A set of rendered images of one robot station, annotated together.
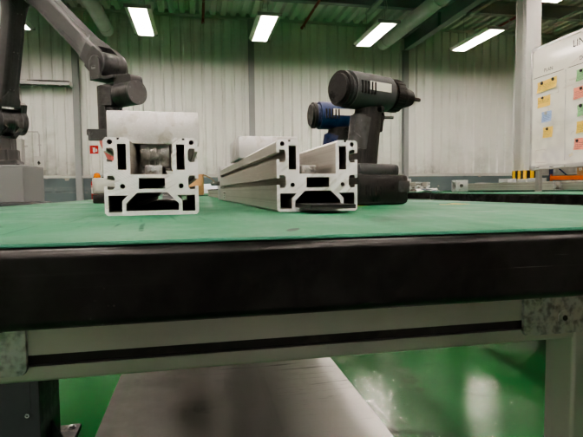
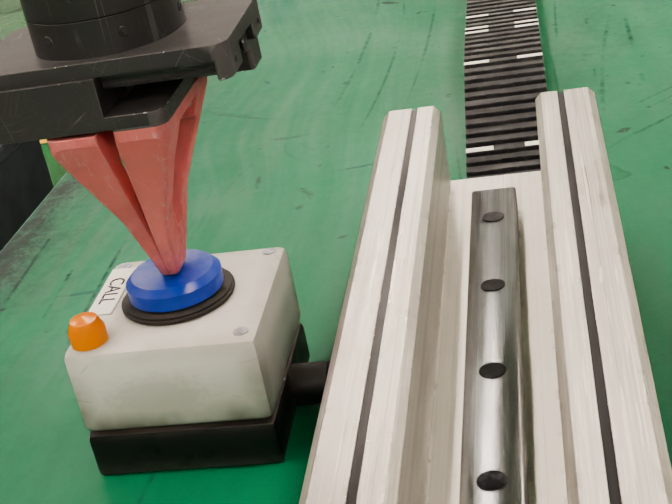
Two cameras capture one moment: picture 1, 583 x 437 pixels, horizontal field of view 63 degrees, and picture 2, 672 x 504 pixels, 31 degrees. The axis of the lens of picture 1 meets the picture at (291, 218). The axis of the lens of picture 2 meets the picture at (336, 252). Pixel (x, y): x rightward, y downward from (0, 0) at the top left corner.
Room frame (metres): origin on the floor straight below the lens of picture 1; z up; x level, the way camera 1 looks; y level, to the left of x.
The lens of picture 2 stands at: (0.78, 0.19, 1.07)
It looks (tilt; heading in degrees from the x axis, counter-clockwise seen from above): 27 degrees down; 25
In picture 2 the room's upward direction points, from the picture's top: 11 degrees counter-clockwise
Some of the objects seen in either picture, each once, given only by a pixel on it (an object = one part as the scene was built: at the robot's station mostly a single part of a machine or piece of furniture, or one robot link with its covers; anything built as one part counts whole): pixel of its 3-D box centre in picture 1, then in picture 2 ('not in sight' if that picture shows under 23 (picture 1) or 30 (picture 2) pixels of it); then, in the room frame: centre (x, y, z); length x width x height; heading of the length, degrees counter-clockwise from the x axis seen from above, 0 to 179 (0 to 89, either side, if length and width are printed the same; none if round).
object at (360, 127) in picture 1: (381, 140); not in sight; (0.83, -0.16, 0.89); 0.20 x 0.08 x 0.22; 125
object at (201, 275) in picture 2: not in sight; (177, 288); (1.16, 0.43, 0.84); 0.04 x 0.04 x 0.02
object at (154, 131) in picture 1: (157, 144); not in sight; (0.67, 0.19, 0.87); 0.16 x 0.11 x 0.07; 13
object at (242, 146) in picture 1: (261, 157); not in sight; (0.96, 0.06, 0.87); 0.16 x 0.11 x 0.07; 13
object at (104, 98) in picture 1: (111, 97); not in sight; (1.15, 0.43, 1.03); 0.07 x 0.06 x 0.07; 58
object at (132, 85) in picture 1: (121, 81); not in sight; (1.14, 0.40, 1.07); 0.12 x 0.09 x 0.12; 58
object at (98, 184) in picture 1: (116, 190); (213, 352); (1.16, 0.43, 0.81); 0.10 x 0.08 x 0.06; 103
